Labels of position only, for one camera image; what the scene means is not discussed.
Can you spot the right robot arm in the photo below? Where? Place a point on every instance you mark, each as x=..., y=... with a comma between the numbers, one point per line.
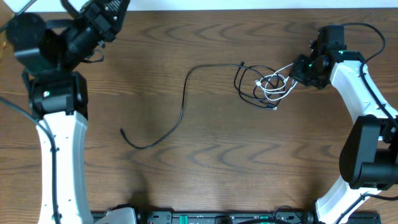
x=368, y=160

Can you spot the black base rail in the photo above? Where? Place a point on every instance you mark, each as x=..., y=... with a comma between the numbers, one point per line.
x=284, y=214

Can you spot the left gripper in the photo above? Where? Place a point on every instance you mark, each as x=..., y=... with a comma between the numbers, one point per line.
x=101, y=19

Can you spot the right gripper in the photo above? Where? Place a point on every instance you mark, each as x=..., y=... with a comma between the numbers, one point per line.
x=296, y=72

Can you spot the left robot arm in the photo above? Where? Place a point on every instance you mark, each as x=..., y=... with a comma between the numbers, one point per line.
x=50, y=51

